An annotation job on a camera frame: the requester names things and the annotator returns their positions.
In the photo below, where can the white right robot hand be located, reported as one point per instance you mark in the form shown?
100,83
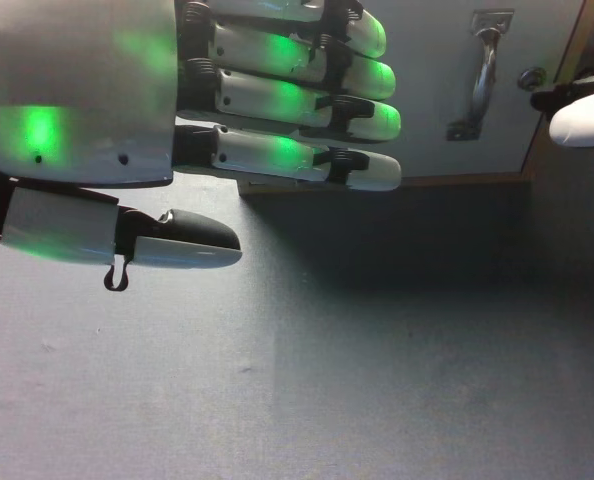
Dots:
584,120

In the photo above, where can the round metal door lock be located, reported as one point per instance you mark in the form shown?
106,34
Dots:
531,79

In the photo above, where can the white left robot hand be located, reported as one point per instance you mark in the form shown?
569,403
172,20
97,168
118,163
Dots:
77,75

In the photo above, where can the grey table cloth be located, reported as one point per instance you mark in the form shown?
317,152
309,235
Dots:
277,375

